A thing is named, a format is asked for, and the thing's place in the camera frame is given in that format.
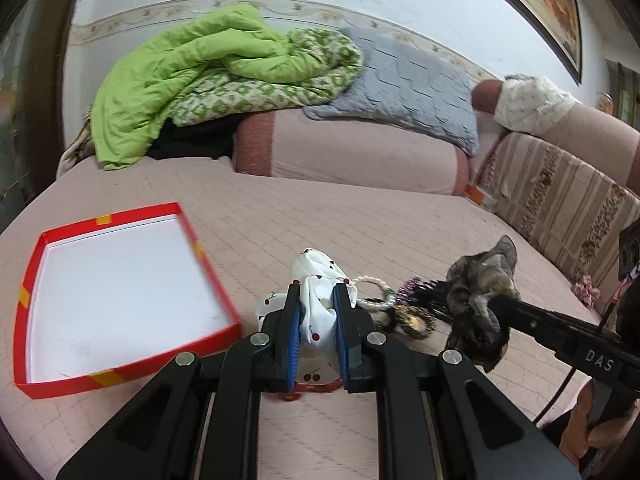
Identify gold black beaded bracelet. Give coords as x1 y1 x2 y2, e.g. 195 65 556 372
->
387 303 437 338

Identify red polka dot scrunchie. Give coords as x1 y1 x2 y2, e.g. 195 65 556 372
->
278 379 343 402

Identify orange clear plastic box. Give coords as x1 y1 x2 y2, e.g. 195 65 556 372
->
464 184 497 210

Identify wooden stained glass door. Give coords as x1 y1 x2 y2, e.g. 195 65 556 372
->
1 0 76 229

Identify red white tray box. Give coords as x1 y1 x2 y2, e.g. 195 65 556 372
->
13 203 241 399

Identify black cable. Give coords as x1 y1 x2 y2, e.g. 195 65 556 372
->
531 366 576 426

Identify pink long bolster pillow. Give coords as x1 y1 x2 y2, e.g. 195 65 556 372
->
233 108 470 196

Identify striped floral cushion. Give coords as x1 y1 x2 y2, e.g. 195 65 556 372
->
480 133 639 300

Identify white pearl bracelet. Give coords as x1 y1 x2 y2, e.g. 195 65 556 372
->
351 274 397 311

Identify pink small scrunchie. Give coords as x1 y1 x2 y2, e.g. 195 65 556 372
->
572 275 601 309

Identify grey quilted pillow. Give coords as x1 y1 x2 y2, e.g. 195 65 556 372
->
303 27 480 156

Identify white patterned cloth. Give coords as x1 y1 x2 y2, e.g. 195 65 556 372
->
494 75 580 136

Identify right hand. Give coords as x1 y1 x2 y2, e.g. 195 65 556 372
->
558 378 640 470

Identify green quilt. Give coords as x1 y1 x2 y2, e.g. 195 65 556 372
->
90 3 363 170

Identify white cherry print scrunchie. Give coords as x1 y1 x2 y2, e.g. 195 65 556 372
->
254 247 359 396

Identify grey sheer scrunchie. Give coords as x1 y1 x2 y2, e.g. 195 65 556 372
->
445 235 520 373

